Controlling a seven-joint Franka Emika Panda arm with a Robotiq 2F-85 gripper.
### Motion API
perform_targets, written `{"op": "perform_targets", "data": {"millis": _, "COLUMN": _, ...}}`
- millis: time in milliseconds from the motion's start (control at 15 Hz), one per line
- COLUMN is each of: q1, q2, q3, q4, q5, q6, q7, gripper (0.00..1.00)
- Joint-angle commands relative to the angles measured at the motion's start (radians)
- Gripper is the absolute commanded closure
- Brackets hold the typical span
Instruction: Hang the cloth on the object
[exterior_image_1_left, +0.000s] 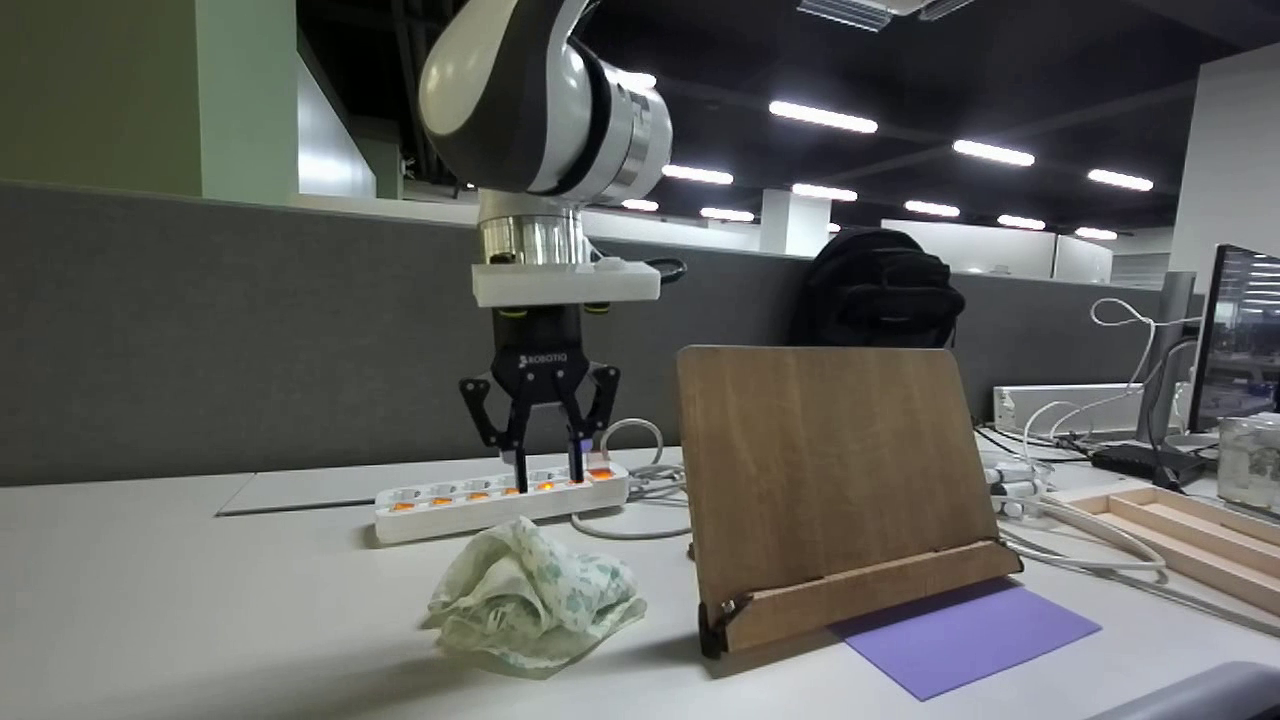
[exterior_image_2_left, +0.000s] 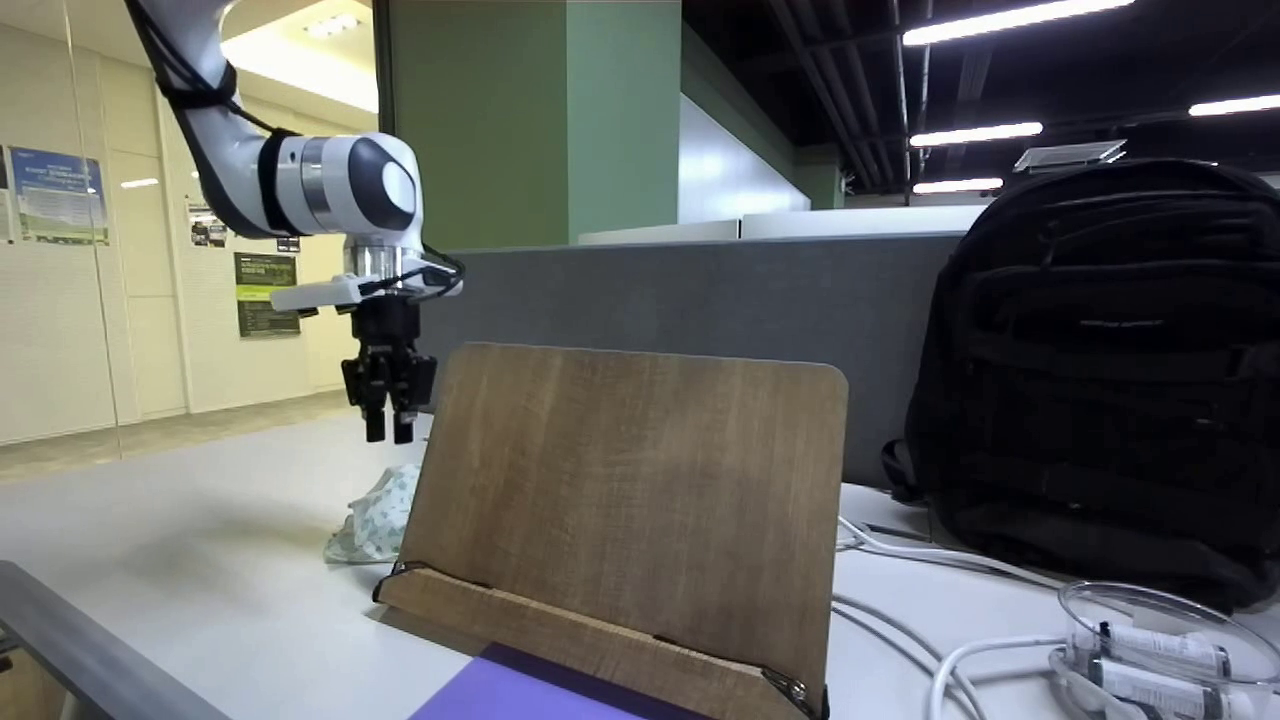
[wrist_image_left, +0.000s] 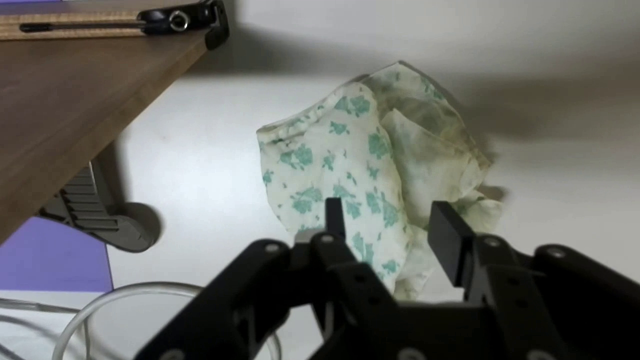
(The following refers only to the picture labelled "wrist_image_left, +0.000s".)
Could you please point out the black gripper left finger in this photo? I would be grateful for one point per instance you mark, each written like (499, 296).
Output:
(266, 292)

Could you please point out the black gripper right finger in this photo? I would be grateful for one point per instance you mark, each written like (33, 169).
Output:
(533, 287)

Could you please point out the floral patterned white cloth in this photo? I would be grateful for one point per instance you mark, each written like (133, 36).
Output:
(332, 160)

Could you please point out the purple paper sheet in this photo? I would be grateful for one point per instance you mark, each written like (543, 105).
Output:
(46, 261)

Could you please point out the wooden book stand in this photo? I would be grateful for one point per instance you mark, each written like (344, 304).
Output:
(60, 101)

